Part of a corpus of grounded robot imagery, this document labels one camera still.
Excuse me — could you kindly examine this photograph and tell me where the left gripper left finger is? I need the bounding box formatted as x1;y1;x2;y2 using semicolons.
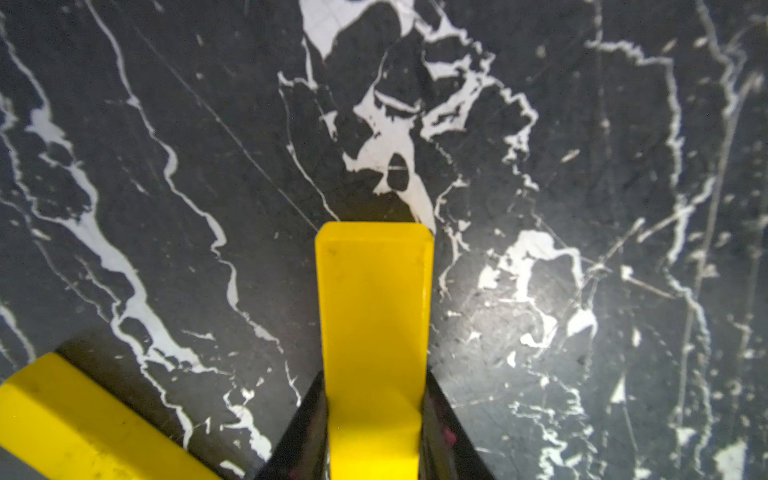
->
254;371;328;480

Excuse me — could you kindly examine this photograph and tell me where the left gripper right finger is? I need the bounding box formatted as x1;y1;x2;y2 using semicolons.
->
418;371;494;479

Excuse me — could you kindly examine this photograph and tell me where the long yellow block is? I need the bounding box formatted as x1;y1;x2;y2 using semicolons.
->
315;222;434;479

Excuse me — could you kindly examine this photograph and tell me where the short yellow block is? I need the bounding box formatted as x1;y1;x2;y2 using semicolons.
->
1;353;217;479

